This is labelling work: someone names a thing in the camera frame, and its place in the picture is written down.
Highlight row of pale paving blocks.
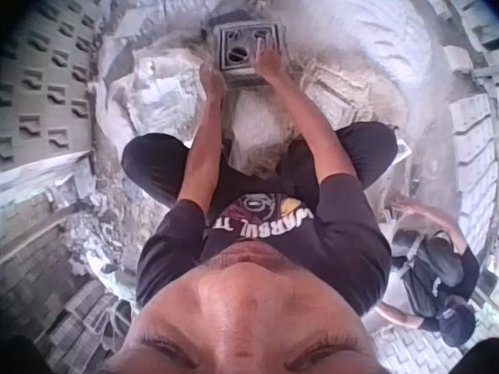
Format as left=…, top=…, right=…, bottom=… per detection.
left=370, top=326, right=471, bottom=374

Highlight person's left hand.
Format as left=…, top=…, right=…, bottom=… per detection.
left=198, top=60, right=228, bottom=97

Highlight person's right hand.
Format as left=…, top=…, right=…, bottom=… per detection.
left=253, top=34, right=286, bottom=78

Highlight gray cement mix heap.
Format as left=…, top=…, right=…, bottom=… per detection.
left=94, top=0, right=450, bottom=159

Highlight gray square block mould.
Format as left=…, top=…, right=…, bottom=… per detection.
left=213, top=22, right=288, bottom=89

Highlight stack of dark gray blocks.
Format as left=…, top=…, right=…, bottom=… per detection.
left=0, top=217, right=137, bottom=354

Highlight stack of pale concrete blocks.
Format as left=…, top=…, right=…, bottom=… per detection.
left=427, top=0, right=499, bottom=273

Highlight person's legs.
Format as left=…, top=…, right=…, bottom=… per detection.
left=121, top=121, right=399, bottom=213

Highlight wall of patterned gray blocks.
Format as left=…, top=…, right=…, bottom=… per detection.
left=0, top=0, right=99, bottom=167

